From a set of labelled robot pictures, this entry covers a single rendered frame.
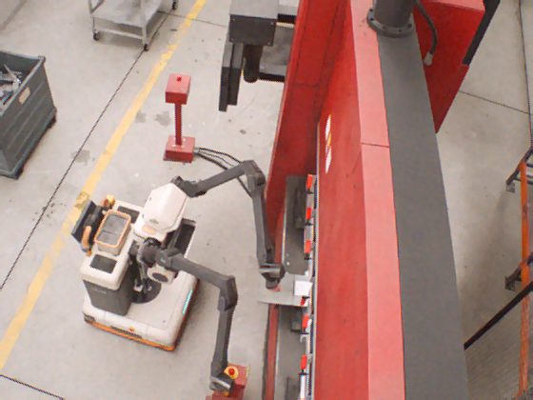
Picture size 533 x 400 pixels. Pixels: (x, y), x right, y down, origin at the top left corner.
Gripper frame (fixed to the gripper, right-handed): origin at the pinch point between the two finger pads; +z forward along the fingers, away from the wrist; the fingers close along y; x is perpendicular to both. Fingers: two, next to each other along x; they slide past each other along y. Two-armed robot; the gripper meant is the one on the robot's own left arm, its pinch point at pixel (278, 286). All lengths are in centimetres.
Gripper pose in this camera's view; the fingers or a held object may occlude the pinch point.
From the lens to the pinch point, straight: 293.5
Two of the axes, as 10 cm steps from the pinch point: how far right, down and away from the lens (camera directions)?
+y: 0.7, -8.1, 5.8
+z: 4.0, 5.5, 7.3
